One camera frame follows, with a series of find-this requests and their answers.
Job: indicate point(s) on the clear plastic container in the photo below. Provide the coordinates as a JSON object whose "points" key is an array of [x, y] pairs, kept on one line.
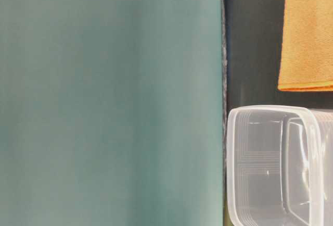
{"points": [[279, 165]]}

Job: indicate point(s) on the orange towel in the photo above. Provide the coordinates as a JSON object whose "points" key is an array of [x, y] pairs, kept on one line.
{"points": [[306, 54]]}

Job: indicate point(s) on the teal backdrop curtain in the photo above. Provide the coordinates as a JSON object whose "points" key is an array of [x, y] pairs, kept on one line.
{"points": [[111, 112]]}

